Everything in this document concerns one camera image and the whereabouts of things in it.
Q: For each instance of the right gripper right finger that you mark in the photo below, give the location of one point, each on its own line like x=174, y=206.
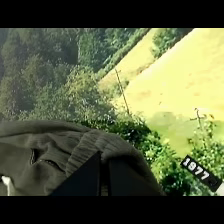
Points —
x=128, y=180

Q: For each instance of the black garment with white print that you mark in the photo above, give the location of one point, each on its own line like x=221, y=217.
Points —
x=200, y=171

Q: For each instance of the dark olive long-sleeved garment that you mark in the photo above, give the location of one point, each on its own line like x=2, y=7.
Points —
x=50, y=143

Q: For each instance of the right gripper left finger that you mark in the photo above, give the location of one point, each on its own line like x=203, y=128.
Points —
x=88, y=180

